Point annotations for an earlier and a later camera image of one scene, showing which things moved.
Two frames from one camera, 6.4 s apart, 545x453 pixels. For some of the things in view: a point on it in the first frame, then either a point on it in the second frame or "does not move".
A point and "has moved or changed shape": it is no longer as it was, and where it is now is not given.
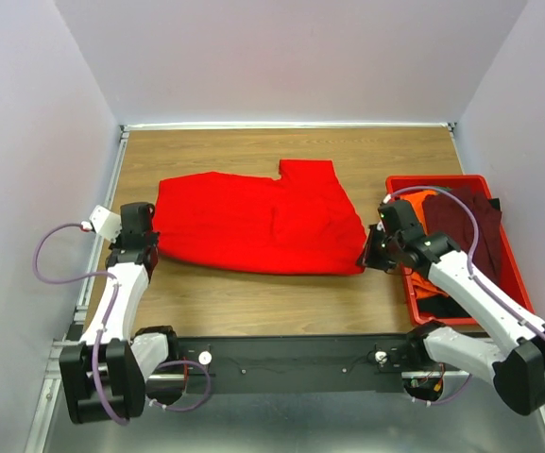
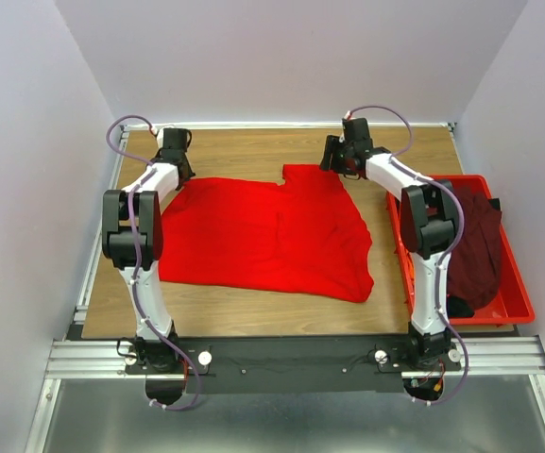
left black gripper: x=118 y=243 to x=191 y=174
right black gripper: x=368 y=258 to x=332 y=146
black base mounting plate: x=294 y=363 does not move
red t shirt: x=300 y=223 has moved or changed shape
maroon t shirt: x=448 y=216 does not move
